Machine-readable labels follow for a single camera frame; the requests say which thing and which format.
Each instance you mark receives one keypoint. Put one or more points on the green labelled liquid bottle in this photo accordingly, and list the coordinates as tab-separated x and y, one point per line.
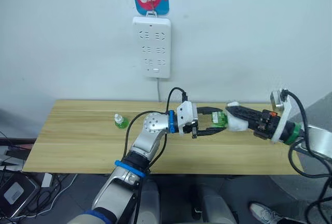
220	120

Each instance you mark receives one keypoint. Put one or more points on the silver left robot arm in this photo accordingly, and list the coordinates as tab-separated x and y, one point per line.
153	126

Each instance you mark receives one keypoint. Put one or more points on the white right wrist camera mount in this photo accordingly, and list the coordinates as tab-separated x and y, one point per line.
282	123

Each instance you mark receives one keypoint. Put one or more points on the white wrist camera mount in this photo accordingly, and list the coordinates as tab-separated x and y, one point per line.
282	123
186	113

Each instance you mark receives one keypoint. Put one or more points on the black flat equipment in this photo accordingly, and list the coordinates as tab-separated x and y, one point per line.
14	154

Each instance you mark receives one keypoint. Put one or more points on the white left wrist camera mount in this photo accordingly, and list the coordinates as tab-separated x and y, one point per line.
186	113

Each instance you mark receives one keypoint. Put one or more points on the grey rounded shape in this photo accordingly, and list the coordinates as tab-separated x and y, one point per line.
216	206
150	203

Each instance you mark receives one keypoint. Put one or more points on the green liquid bottle white cap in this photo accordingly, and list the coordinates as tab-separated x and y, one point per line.
122	123

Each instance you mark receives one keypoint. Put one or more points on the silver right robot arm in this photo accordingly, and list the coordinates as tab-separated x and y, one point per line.
319	141

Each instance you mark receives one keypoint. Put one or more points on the black device with white label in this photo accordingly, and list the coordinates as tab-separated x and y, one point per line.
15	194

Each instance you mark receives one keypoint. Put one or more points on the white power adapter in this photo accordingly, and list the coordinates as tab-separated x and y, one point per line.
46	180

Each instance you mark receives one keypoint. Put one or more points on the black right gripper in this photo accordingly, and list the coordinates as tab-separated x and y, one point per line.
269	125

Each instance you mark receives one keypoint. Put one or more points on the white sneaker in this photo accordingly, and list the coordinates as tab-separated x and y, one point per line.
263	213

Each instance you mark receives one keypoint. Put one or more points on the white power strip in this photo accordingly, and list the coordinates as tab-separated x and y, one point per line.
151	50

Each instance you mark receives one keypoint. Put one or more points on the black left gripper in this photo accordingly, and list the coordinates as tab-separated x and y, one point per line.
194	129

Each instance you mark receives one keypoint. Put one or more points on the white mosquito repellent heater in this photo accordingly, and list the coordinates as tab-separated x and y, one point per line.
237	125

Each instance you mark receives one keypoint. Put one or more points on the metal wall hook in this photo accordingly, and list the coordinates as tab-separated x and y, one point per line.
152	4

